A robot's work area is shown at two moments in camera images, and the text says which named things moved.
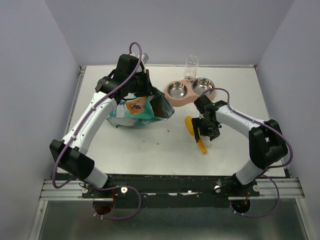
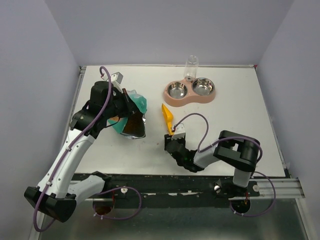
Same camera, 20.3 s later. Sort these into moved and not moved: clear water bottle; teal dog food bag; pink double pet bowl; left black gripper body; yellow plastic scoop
Moved: left black gripper body; teal dog food bag; yellow plastic scoop
Not moved: pink double pet bowl; clear water bottle
